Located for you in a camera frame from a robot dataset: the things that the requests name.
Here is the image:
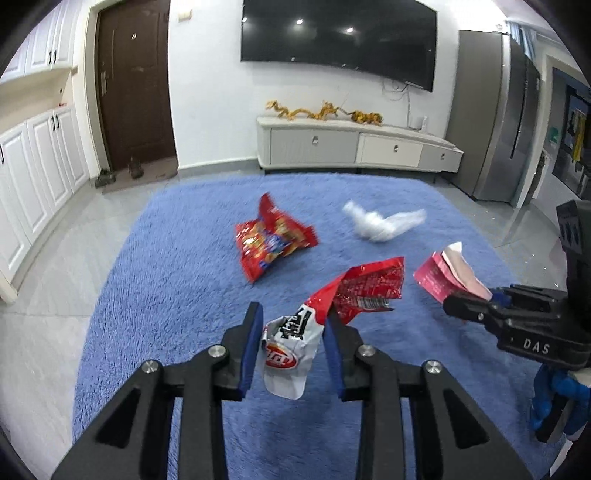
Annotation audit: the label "white television stand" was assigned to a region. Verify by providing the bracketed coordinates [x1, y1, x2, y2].
[256, 115, 464, 174]

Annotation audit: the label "blue curtain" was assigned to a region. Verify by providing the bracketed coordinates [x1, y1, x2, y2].
[507, 21, 539, 63]

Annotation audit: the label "white and red snack packet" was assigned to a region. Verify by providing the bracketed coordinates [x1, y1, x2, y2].
[262, 257, 406, 400]

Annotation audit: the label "white crumpled plastic bag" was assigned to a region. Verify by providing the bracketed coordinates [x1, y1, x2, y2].
[342, 200, 426, 243]

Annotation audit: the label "yellow hanging cloth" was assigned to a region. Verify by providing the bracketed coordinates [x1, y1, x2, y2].
[570, 111, 585, 162]

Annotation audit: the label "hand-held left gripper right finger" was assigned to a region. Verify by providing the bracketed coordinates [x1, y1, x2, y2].
[323, 314, 534, 480]

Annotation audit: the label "golden dragon figurine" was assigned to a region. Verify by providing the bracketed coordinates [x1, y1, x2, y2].
[265, 99, 347, 121]

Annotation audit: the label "white television cable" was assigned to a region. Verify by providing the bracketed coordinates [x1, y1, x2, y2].
[383, 76, 416, 127]

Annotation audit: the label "brown entrance door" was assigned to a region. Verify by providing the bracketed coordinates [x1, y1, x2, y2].
[90, 0, 178, 174]

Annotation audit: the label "white wall cabinets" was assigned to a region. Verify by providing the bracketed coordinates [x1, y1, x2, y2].
[0, 2, 83, 84]

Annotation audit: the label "white base cabinets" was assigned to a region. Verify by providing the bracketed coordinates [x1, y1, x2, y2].
[0, 104, 90, 289]

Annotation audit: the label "person's right hand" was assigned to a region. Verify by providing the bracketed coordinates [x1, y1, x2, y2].
[530, 364, 591, 445]

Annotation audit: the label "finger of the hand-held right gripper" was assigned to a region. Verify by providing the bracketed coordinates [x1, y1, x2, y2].
[489, 285, 568, 309]
[442, 292, 509, 335]

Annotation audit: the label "grey refrigerator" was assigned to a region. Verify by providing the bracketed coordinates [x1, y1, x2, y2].
[450, 30, 542, 204]

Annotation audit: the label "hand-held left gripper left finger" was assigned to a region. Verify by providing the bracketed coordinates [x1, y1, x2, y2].
[51, 301, 265, 480]

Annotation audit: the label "blue fluffy rug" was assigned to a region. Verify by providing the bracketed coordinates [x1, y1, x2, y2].
[71, 173, 571, 480]

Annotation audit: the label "black wall television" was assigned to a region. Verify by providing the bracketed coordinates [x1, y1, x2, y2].
[241, 0, 438, 93]

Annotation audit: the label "pink paper carton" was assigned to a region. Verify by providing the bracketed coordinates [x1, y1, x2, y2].
[413, 241, 494, 303]

